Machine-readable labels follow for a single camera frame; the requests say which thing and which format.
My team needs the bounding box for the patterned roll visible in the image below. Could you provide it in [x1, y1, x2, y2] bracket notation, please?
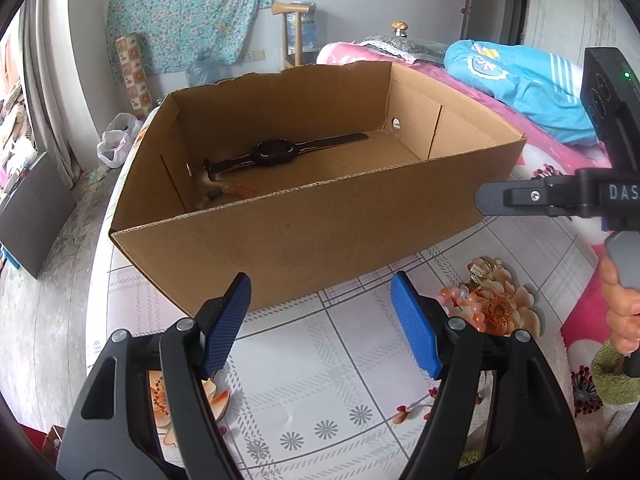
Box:
[115, 34, 153, 120]

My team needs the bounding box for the white plastic bag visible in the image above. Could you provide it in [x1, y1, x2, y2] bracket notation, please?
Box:
[96, 113, 142, 169]

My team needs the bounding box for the dark grey cabinet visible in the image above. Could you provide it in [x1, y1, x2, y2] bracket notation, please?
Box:
[0, 153, 76, 278]

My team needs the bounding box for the right hand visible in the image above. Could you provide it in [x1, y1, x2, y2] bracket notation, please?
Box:
[599, 256, 640, 356]

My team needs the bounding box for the green fuzzy sleeve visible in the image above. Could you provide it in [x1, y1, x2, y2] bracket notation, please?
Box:
[590, 339, 640, 405]

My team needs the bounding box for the black wrist watch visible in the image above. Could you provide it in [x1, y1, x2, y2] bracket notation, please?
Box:
[204, 132, 369, 180]

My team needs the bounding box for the pink floral blanket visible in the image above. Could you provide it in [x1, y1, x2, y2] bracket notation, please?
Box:
[316, 40, 640, 361]

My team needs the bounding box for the brown cardboard box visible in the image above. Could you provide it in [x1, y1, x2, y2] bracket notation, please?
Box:
[110, 61, 526, 314]

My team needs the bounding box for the teal floral wall cloth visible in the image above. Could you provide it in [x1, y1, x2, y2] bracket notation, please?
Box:
[105, 0, 272, 82]

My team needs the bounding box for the wooden stool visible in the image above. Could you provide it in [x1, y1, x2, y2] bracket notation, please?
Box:
[271, 1, 318, 68]

